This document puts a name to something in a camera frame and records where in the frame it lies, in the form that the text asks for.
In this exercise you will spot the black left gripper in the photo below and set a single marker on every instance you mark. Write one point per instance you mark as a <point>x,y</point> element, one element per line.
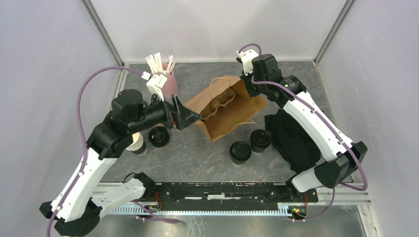
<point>182,116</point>

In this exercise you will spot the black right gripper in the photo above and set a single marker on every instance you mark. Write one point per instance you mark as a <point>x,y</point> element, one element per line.
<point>246,78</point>

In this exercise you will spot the brown paper bag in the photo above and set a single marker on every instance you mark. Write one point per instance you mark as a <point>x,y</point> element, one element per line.
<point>240,111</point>

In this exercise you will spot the black plastic cup lid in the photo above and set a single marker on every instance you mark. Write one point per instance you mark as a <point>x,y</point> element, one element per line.
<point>240,148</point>
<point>260,137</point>

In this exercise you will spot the black paper coffee cup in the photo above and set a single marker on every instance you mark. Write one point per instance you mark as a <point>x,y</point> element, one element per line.
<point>258,149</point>
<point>239,160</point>

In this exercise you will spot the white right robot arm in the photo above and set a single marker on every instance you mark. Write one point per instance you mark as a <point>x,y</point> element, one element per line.
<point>343,157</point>

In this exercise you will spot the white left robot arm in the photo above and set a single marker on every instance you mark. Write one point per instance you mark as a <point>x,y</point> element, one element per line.
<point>76,211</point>

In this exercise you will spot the pink straw holder cup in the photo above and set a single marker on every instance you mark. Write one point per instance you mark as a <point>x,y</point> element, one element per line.
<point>170,87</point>

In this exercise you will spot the stack of black lids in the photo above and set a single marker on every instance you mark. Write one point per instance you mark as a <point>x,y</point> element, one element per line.
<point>158,136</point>

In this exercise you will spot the stack of paper cups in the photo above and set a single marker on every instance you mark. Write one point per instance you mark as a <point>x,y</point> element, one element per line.
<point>138,146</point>

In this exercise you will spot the white wrapped straws bundle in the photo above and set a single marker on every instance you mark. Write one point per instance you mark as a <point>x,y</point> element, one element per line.
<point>157,66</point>

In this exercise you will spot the black cloth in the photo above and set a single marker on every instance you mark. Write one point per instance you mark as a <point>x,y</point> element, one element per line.
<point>291,141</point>

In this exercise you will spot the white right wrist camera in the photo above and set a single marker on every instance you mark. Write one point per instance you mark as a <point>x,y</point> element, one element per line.
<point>245,58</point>

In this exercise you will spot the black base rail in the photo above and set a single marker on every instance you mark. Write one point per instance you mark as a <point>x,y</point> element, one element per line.
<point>228,196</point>

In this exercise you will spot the aluminium slotted cable duct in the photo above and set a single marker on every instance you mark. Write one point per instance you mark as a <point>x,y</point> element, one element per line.
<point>144,209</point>

